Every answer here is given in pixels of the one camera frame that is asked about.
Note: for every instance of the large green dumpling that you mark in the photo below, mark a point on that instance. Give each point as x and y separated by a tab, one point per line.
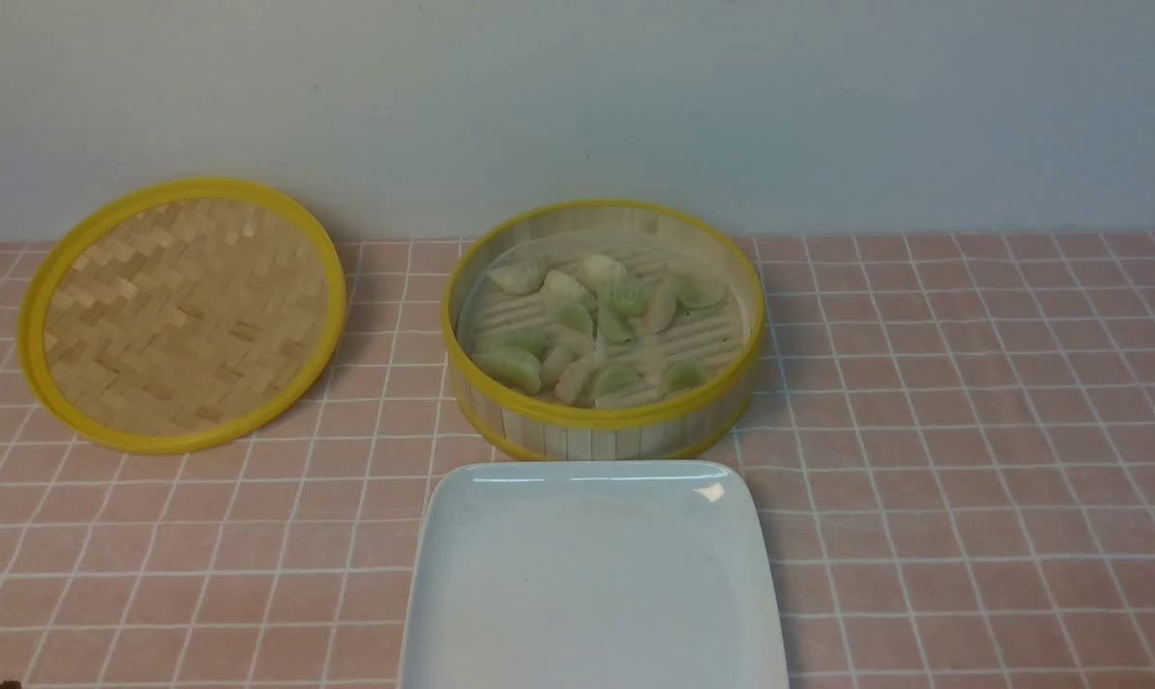
512	366

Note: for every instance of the white square ceramic plate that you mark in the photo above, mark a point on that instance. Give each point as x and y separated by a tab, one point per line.
605	574

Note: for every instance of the yellow rimmed bamboo steamer basket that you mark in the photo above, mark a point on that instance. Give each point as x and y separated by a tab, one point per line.
642	422

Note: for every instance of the pale long dumpling front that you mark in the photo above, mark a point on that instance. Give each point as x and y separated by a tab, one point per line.
575	378

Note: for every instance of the pale dumpling centre left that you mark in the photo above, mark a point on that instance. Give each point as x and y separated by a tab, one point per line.
559	287

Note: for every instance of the white dumpling back middle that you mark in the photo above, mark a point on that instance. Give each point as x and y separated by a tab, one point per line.
598	271

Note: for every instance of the white dumpling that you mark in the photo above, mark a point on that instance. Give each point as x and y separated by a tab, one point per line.
519	278
598	271

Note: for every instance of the white dumpling back left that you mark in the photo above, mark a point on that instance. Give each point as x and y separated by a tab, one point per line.
519	278

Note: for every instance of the yellow rimmed bamboo steamer lid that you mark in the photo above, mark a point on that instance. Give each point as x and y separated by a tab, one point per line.
182	316

